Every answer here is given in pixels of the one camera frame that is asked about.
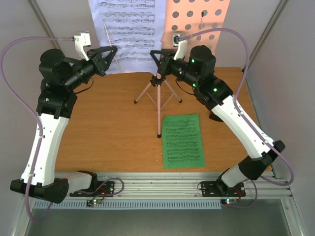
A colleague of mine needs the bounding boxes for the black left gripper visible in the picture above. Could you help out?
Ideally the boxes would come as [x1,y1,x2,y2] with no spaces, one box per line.
[64,46,118,89]

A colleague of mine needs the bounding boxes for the white sheet music page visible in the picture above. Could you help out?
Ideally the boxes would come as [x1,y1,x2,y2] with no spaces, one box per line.
[89,0,166,74]

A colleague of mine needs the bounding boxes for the pink music stand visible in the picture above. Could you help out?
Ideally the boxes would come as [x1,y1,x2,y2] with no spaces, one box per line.
[104,0,231,138]

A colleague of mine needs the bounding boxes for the green sheet music page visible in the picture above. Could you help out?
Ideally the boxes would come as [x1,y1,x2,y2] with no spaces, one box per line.
[161,114,205,169]

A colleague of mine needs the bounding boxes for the black metronome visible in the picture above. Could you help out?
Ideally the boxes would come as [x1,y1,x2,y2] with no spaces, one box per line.
[209,111,222,122]

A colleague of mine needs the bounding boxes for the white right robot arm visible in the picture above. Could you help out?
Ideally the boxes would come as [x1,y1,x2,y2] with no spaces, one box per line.
[150,45,285,195]

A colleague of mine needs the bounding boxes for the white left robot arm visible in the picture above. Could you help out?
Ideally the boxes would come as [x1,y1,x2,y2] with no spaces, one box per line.
[10,46,117,204]

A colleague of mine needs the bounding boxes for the right controller board with LEDs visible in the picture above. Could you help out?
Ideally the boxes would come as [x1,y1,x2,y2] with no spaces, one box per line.
[221,198,238,205]

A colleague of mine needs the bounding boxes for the controller board with leds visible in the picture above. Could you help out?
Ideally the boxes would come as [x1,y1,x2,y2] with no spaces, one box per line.
[221,198,238,205]
[86,199,102,207]

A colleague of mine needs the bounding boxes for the left controller board with LEDs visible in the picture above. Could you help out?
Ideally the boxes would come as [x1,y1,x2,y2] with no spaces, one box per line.
[86,199,102,207]

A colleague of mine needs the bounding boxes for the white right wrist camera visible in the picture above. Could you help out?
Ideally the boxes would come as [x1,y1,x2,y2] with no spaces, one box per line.
[172,32,188,60]

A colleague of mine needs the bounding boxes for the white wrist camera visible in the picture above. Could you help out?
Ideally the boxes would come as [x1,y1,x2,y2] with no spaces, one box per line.
[172,32,188,60]
[74,31,91,61]

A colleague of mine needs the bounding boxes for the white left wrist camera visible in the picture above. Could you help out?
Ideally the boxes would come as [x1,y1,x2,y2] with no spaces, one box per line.
[74,31,91,61]

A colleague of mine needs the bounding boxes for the aluminium left corner post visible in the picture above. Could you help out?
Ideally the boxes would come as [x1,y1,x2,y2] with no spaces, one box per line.
[28,0,74,76]

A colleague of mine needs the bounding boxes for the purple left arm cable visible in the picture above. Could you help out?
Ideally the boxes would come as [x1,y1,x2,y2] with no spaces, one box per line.
[1,36,74,223]

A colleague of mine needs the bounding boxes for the aluminium mounting rail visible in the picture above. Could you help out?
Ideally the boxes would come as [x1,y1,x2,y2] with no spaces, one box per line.
[23,172,293,200]

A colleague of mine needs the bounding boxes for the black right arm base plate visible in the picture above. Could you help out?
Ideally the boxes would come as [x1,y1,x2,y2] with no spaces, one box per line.
[197,181,246,197]

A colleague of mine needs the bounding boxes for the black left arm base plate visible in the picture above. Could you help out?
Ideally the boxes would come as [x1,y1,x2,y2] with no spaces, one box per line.
[70,181,115,197]

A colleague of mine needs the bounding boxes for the grey slotted cable duct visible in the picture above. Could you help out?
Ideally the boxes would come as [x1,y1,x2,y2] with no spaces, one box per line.
[33,199,222,210]

